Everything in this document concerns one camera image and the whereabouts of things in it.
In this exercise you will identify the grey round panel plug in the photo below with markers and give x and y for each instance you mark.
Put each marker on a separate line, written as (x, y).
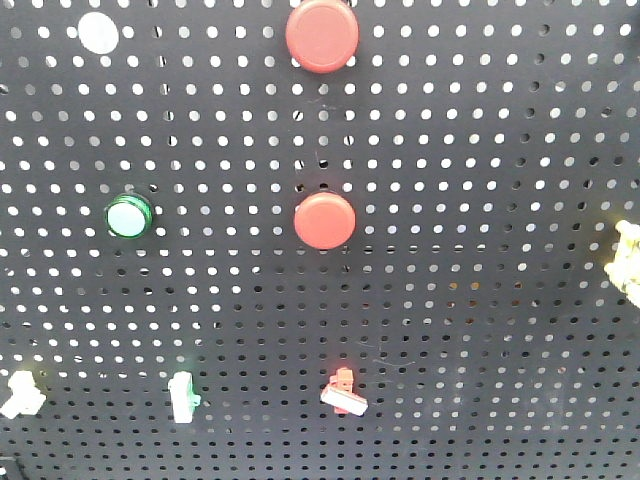
(98, 33)

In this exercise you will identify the green base white knob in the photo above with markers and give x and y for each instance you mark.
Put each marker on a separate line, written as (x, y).
(183, 399)

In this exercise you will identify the lower red round button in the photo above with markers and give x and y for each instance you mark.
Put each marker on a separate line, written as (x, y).
(324, 220)

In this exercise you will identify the black perforated pegboard panel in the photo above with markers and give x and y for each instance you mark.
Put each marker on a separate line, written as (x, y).
(488, 149)

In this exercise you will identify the yellow toggle switch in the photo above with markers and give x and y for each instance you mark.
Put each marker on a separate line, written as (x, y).
(623, 271)

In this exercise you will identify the red base white knob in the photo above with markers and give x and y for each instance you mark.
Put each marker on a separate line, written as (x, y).
(338, 393)

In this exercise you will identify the yellow base white knob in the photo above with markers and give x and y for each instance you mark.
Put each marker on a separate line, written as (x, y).
(26, 398)

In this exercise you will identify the red round button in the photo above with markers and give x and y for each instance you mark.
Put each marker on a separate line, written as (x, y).
(324, 220)
(322, 36)

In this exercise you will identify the green round push button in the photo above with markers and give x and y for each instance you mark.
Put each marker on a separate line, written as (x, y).
(128, 215)

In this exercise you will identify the upper red round button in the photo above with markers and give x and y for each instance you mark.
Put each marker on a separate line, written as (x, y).
(322, 36)

